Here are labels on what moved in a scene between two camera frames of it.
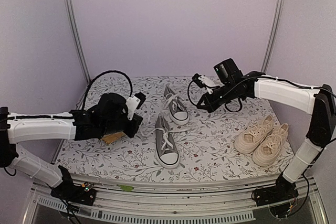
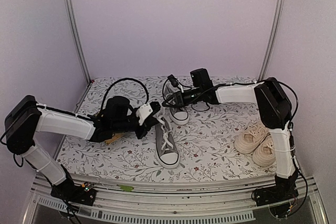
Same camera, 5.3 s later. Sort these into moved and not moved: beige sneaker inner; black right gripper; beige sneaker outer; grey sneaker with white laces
Moved: black right gripper
Not moved: grey sneaker with white laces; beige sneaker outer; beige sneaker inner
